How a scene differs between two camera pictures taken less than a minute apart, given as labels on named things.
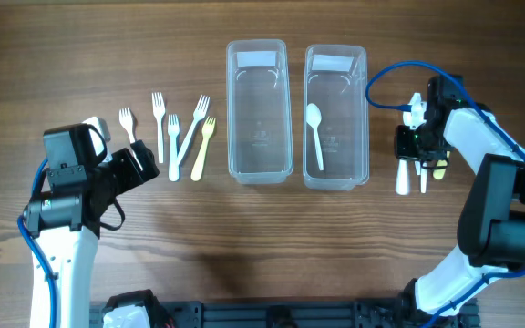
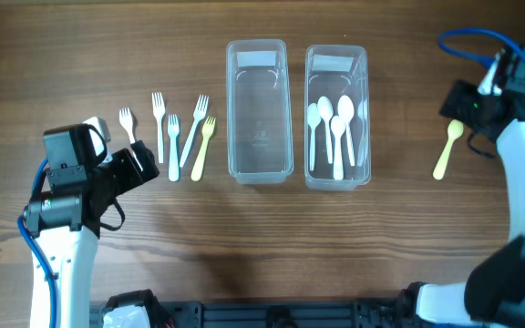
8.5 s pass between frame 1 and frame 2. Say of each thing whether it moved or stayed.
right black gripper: moved
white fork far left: stayed
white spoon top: moved
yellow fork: stayed
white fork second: stayed
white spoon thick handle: moved
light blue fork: stayed
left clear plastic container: stayed
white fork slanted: stayed
